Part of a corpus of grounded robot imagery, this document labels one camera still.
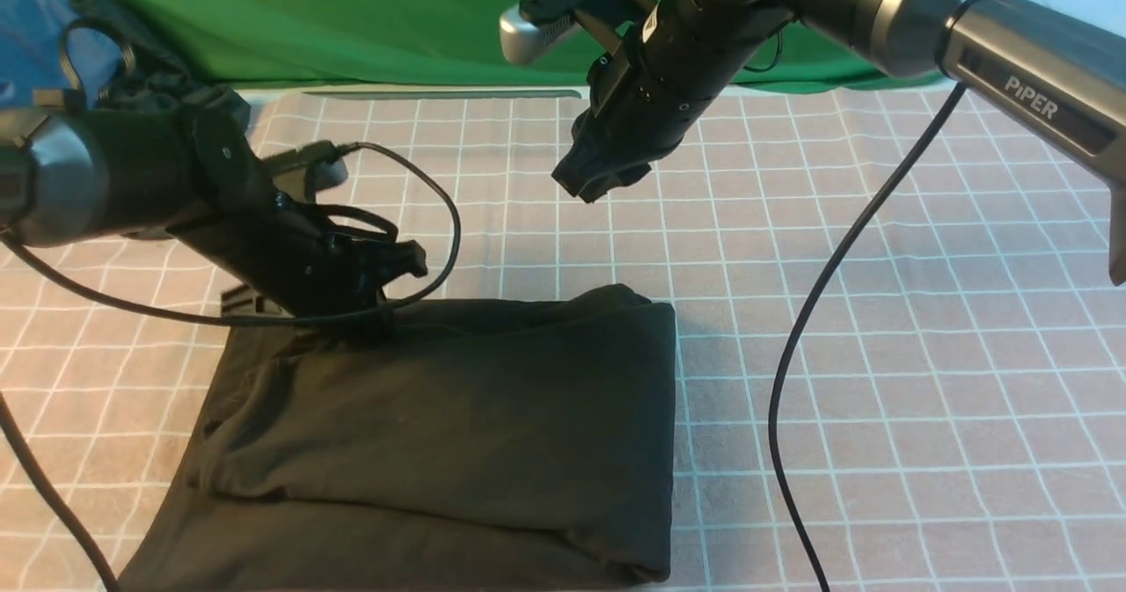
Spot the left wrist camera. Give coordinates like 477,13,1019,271
261,140,348,203

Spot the green backdrop cloth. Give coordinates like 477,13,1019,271
9,0,1020,95

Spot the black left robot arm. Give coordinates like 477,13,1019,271
3,90,428,337

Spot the blue crumpled garment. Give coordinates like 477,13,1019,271
1,0,120,108

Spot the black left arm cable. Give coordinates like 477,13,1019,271
0,16,463,592

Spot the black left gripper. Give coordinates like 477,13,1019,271
169,192,428,340

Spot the dark gray long-sleeved shirt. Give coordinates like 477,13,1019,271
120,284,678,591

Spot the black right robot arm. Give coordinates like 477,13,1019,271
520,0,1125,286

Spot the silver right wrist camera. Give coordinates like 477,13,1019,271
499,0,656,68

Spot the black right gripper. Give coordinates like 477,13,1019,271
552,11,749,203

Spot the dark gray crumpled garment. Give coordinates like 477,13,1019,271
59,0,251,128

